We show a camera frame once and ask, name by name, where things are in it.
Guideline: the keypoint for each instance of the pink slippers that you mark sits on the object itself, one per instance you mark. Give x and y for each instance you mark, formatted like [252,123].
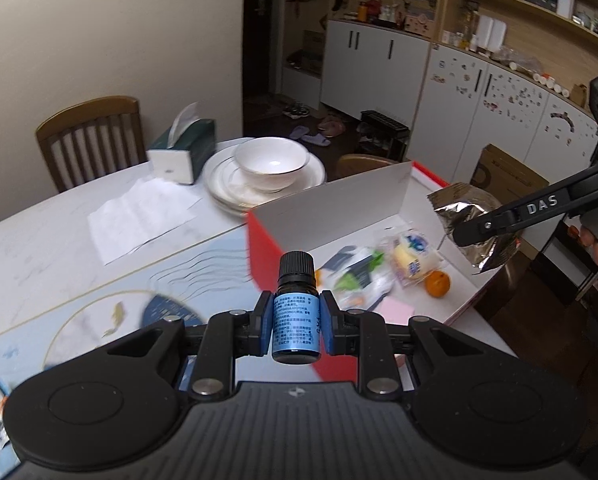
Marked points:
[331,125]

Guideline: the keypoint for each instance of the round bun package blue label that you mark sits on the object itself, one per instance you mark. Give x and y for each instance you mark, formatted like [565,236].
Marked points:
[414,257]

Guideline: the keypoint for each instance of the white cabinet with stickers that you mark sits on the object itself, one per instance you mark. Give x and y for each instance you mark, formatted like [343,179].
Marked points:
[499,110]

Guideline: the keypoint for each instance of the red cardboard box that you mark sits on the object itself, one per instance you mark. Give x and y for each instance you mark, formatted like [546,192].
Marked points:
[354,210]

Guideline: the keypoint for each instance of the wooden round-back chair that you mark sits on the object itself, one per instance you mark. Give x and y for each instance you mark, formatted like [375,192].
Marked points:
[364,165]

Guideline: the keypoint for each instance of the silver foil snack bag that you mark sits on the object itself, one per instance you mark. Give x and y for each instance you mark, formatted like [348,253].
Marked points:
[456,207]

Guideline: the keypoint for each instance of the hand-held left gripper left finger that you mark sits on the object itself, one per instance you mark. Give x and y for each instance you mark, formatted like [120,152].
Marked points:
[264,322]

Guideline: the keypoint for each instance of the dark wooden door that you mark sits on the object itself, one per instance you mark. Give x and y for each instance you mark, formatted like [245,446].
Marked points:
[261,35]

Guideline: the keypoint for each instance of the orange tangerine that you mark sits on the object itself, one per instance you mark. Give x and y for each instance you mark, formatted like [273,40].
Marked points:
[438,283]

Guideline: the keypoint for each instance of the white tall boxes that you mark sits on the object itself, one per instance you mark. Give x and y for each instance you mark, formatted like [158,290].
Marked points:
[491,32]

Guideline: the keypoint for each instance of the pink patterned box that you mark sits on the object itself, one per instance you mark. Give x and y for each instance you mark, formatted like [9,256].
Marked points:
[419,24]

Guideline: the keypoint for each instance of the wooden slat-back chair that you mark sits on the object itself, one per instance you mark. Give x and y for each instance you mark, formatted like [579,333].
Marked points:
[89,140]

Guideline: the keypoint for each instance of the wooden open shelving unit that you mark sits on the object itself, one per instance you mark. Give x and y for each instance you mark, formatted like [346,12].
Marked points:
[529,15]

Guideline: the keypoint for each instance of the orange thermos bottle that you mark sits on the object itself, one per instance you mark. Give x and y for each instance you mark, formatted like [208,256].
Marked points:
[362,11]

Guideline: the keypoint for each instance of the dark bottle blue label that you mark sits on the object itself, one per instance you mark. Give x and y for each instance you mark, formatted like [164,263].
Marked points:
[295,320]

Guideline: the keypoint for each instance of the white paper napkin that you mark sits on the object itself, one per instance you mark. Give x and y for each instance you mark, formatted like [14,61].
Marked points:
[139,215]

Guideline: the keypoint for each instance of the dark sneakers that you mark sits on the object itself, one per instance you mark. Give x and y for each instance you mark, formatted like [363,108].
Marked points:
[295,110]

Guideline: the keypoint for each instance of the white bowl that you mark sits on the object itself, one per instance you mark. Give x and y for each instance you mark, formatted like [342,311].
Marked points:
[271,165]

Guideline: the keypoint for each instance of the white marble desktop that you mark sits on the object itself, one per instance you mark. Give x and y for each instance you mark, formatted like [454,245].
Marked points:
[39,250]

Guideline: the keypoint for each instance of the white gold-rimmed plate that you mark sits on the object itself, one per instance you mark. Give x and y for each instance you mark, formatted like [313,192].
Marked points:
[229,207]
[221,180]

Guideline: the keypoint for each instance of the dark green tissue box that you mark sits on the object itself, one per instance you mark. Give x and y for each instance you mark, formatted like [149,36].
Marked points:
[184,157]

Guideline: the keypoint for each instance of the blue printed placemat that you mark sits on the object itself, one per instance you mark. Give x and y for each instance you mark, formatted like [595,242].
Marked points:
[189,270]

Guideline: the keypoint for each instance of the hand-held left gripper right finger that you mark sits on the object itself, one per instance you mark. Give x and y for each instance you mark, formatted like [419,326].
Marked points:
[329,325]

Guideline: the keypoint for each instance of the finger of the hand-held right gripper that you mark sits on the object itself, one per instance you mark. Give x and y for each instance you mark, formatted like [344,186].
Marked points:
[529,210]

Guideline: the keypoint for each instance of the pink paper sheet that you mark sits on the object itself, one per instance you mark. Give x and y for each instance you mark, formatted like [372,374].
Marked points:
[396,312]

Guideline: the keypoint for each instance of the brown cardboard carton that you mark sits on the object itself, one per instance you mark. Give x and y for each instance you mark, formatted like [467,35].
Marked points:
[509,172]

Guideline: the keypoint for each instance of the purple slipper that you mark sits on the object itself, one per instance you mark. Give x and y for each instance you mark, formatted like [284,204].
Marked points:
[317,140]
[299,132]

